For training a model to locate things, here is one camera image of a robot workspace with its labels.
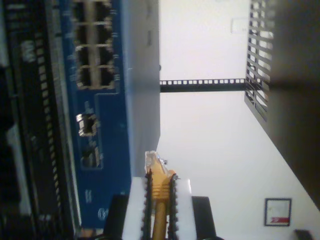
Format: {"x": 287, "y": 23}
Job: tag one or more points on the black slotted rack panel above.
{"x": 255, "y": 110}

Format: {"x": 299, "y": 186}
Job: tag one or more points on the black rack server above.
{"x": 25, "y": 125}

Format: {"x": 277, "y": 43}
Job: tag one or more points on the framed wall sign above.
{"x": 277, "y": 212}

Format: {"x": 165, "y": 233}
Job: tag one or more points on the black perforated rack post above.
{"x": 200, "y": 88}

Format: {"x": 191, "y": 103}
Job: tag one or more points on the blue network switch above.
{"x": 120, "y": 75}

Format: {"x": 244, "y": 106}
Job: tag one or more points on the white wall plate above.
{"x": 238, "y": 25}

